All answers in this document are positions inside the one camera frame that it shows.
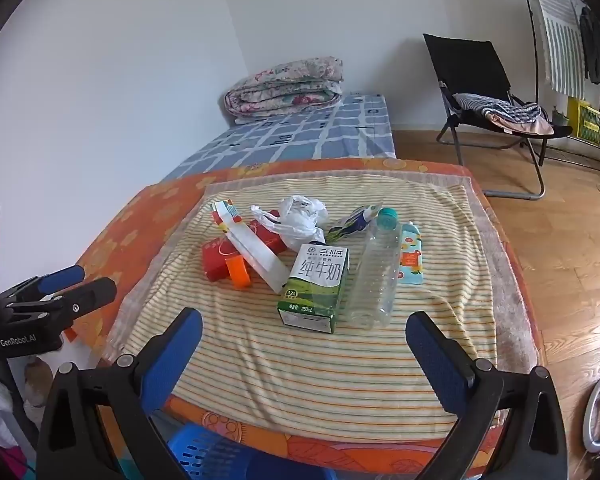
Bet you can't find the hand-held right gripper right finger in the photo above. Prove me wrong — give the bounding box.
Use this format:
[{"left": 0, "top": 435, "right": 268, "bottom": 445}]
[{"left": 405, "top": 311, "right": 568, "bottom": 480}]

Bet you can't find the blue plaid sheet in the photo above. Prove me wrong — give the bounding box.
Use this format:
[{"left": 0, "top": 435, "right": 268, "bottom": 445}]
[{"left": 160, "top": 92, "right": 397, "bottom": 181}]

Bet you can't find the bed with orange sheet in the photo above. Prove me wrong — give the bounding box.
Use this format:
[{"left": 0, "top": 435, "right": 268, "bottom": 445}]
[{"left": 72, "top": 157, "right": 549, "bottom": 477}]

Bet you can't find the blue plastic basket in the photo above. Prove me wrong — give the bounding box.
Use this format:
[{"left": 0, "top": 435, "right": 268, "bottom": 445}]
[{"left": 166, "top": 422, "right": 293, "bottom": 480}]

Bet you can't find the red box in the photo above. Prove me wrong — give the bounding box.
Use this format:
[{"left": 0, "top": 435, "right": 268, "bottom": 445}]
[{"left": 202, "top": 222, "right": 288, "bottom": 282}]

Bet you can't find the long white toothpaste box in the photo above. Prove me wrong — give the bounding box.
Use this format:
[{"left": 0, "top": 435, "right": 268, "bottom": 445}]
[{"left": 210, "top": 199, "right": 291, "bottom": 295}]

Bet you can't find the black folding chair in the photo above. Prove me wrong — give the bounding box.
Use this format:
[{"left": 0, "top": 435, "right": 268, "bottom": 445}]
[{"left": 422, "top": 33, "right": 574, "bottom": 200}]

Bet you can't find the fruit print hand cream tube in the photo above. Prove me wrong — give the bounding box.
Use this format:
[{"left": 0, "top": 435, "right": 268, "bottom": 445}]
[{"left": 397, "top": 221, "right": 422, "bottom": 286}]

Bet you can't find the green white milk carton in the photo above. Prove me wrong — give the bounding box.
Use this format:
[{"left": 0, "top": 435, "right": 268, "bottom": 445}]
[{"left": 276, "top": 243, "right": 351, "bottom": 335}]

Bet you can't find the toothpaste tube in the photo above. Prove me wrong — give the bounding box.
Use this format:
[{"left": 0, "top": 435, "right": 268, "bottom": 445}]
[{"left": 326, "top": 203, "right": 384, "bottom": 242}]

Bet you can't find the striped yellow blanket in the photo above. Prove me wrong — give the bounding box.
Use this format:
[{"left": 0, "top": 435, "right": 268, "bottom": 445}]
[{"left": 102, "top": 162, "right": 499, "bottom": 444}]

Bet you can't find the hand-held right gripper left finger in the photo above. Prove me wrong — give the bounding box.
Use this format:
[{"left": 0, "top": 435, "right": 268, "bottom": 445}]
[{"left": 37, "top": 307, "right": 204, "bottom": 480}]

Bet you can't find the white plastic bag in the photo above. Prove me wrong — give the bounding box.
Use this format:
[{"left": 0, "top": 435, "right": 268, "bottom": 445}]
[{"left": 251, "top": 195, "right": 330, "bottom": 251}]

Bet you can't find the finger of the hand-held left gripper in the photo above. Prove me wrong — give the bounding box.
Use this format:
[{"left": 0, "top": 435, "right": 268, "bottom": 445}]
[
  {"left": 0, "top": 264, "right": 87, "bottom": 307},
  {"left": 2, "top": 277, "right": 118, "bottom": 332}
]

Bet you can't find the yellow box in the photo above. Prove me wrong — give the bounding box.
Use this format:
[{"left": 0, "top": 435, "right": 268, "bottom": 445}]
[{"left": 567, "top": 96, "right": 600, "bottom": 147}]

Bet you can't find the hanging dark garment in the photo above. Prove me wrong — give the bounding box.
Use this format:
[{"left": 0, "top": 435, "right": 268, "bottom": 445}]
[{"left": 578, "top": 6, "right": 600, "bottom": 99}]

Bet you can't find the clear plastic bottle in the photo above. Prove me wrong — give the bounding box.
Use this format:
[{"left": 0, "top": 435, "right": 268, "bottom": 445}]
[{"left": 347, "top": 207, "right": 401, "bottom": 330}]

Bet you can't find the folded floral quilt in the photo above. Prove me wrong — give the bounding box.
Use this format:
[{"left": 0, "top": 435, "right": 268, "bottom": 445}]
[{"left": 223, "top": 55, "right": 345, "bottom": 126}]

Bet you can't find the pink cloth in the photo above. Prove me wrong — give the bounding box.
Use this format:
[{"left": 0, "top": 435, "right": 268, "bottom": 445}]
[{"left": 487, "top": 110, "right": 555, "bottom": 136}]

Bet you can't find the black clothes rack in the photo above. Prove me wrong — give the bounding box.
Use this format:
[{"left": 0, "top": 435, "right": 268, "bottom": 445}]
[{"left": 513, "top": 0, "right": 600, "bottom": 172}]

